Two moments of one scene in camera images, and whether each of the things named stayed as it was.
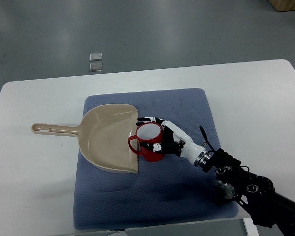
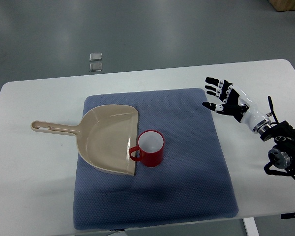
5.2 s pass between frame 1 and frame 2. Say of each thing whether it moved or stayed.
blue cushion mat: stayed
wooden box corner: stayed
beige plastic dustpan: stayed
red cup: moved
